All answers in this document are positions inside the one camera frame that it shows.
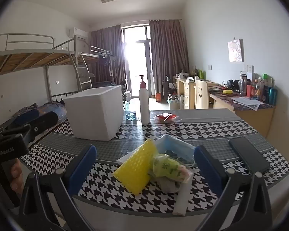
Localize grey patterned bundle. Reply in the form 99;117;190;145
13;103;39;119

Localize white bucket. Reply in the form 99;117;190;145
168;96;181;110

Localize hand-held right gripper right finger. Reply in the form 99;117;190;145
194;145;274;231

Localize blue orange quilt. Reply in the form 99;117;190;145
37;102;68;121

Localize person's left hand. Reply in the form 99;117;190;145
10;160;25;199

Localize white plastic bag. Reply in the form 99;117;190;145
158;177;181;193

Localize white air conditioner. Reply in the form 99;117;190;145
69;27;89;40

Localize wooden desk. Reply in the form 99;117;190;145
172;76;275;138

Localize cartoon wall poster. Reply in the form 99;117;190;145
227;38;244;62

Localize metal bunk bed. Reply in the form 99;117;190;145
0;34;93;106
81;46;127;94

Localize red snack packet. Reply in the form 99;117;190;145
154;113;179;124

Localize white foam strip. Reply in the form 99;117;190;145
172;173;193;216

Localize printed paper sheets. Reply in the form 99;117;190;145
231;97;264;111

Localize row of toiletry bottles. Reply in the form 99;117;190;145
239;72;278;105

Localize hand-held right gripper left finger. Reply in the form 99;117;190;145
18;144;98;231

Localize hanging dark clothes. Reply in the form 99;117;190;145
100;53;112;66

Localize wooden smiley face chair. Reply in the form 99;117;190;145
194;79;210;110

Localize black headphones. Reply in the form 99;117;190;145
227;79;241;92

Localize black smartphone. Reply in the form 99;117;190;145
229;136;270;174

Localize white pump bottle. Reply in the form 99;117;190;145
135;75;150;125

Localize yellow foam net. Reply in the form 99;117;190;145
113;138;160;195

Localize white foam box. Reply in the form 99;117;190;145
63;85;124;141

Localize blue face mask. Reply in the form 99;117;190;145
155;134;196;168

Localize brown curtain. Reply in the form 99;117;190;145
149;19;190;96
90;25;126;85

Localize green printed plastic bag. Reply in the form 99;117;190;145
148;154;184;181

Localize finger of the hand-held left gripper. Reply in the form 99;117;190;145
0;124;32;141
13;111;59;141

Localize glass balcony door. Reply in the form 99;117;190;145
121;25;152;97

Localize houndstooth tablecloth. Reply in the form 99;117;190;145
20;108;289;213

